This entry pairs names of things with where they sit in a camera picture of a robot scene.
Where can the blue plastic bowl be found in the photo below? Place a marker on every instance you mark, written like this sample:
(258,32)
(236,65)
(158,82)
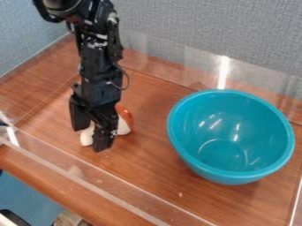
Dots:
(232,136)

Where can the clear acrylic left barrier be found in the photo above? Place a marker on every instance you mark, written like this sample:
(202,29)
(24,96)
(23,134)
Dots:
(39,81)

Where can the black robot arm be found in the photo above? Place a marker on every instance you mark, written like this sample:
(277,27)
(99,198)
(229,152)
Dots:
(93,21)

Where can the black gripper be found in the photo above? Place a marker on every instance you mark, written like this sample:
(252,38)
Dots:
(93,105)

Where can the clear acrylic barrier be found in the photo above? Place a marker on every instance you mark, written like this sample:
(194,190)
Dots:
(39,81)
(201,70)
(48,167)

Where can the clear acrylic back barrier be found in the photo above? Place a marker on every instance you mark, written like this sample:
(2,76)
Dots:
(201,70)

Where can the white brown plush mushroom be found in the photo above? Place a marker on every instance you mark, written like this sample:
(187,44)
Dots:
(125,126)

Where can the clear acrylic front barrier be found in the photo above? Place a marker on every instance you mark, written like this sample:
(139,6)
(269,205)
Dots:
(48,167)

